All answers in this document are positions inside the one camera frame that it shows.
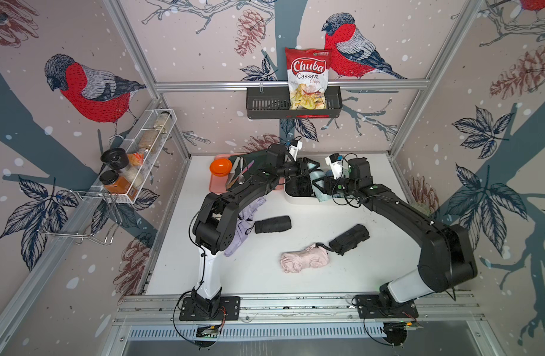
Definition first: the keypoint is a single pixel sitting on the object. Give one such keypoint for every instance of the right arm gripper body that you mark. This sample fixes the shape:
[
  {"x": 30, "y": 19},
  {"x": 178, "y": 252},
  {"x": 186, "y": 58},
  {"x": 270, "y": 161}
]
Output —
[{"x": 341, "y": 186}]

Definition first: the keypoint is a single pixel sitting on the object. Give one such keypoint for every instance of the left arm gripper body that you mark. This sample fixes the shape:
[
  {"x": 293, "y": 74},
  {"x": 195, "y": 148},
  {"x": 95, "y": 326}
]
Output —
[{"x": 300, "y": 172}]

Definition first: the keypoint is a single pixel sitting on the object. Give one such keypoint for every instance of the mint green strapped umbrella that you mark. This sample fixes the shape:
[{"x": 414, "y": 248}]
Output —
[{"x": 317, "y": 182}]

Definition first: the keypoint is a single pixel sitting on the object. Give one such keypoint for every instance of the black cased compact umbrella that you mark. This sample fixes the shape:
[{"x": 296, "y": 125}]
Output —
[{"x": 273, "y": 225}]

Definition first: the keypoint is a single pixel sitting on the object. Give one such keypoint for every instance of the black sleeved umbrella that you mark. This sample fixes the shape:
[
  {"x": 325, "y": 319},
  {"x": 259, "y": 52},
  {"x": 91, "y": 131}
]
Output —
[{"x": 346, "y": 241}]

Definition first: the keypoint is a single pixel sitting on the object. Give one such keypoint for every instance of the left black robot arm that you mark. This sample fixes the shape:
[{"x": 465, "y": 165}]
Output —
[{"x": 213, "y": 228}]

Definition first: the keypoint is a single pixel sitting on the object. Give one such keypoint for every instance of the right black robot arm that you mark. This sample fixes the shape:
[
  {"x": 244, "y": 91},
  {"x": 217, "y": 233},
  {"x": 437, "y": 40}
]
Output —
[{"x": 446, "y": 257}]

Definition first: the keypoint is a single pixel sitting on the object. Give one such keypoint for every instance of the cream storage box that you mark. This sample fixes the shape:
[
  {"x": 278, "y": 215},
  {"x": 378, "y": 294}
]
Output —
[{"x": 299, "y": 198}]

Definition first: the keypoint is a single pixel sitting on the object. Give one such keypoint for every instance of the lavender folded umbrella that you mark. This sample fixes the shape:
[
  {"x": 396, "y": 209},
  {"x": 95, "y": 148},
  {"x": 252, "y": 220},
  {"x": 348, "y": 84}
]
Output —
[{"x": 244, "y": 225}]

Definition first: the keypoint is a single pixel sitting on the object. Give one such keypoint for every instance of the pink folded umbrella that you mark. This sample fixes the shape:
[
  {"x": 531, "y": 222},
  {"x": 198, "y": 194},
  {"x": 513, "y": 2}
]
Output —
[{"x": 312, "y": 257}]

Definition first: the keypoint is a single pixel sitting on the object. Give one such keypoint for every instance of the dark green cloth napkin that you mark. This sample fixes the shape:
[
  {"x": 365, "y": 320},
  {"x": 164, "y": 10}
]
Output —
[{"x": 259, "y": 171}]

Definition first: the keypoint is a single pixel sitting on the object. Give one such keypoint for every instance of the iridescent ornate butter knife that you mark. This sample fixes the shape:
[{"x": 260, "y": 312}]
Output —
[{"x": 245, "y": 171}]

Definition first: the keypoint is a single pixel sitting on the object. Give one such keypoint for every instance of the pink plastic tray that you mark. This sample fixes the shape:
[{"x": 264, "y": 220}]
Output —
[{"x": 218, "y": 184}]

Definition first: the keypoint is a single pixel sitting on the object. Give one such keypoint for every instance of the Chuba cassava chips bag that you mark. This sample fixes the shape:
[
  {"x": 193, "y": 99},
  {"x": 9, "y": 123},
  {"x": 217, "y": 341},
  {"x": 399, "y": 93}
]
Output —
[{"x": 307, "y": 77}]

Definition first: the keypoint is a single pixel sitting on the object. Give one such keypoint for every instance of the black lidded spice jar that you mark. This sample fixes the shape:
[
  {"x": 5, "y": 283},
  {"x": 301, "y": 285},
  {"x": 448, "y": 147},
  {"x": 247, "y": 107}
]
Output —
[{"x": 115, "y": 158}]

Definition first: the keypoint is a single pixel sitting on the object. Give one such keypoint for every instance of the orange spice jar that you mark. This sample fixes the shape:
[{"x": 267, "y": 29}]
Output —
[{"x": 115, "y": 183}]

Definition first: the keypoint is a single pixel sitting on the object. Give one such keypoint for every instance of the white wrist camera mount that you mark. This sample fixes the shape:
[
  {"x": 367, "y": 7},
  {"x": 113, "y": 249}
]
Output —
[
  {"x": 294, "y": 147},
  {"x": 335, "y": 161}
]

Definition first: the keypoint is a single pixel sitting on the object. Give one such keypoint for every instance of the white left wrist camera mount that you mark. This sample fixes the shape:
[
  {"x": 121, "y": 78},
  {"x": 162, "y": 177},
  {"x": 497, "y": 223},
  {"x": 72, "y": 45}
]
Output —
[{"x": 294, "y": 147}]

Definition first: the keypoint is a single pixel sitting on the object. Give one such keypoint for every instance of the white handled silver spoon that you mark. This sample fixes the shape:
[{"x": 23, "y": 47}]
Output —
[{"x": 240, "y": 179}]

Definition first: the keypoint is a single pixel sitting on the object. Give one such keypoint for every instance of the white handled knife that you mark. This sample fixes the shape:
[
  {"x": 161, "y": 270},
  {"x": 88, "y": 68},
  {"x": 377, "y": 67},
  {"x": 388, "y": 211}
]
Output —
[{"x": 232, "y": 172}]

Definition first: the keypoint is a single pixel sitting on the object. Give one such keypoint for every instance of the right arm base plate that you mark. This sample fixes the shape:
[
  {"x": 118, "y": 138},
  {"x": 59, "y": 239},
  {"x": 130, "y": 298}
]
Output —
[{"x": 373, "y": 306}]

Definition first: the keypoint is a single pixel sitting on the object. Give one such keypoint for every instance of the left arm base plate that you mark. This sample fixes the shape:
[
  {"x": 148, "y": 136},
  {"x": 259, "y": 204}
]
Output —
[{"x": 223, "y": 308}]

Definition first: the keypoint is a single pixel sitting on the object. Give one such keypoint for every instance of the white wire spice rack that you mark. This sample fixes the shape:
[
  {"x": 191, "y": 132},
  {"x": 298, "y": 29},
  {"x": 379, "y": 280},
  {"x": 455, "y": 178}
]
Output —
[{"x": 143, "y": 151}]

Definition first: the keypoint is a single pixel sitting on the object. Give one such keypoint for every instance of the wire hook rack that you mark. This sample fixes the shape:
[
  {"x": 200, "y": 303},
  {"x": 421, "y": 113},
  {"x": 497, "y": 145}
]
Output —
[{"x": 95, "y": 219}]

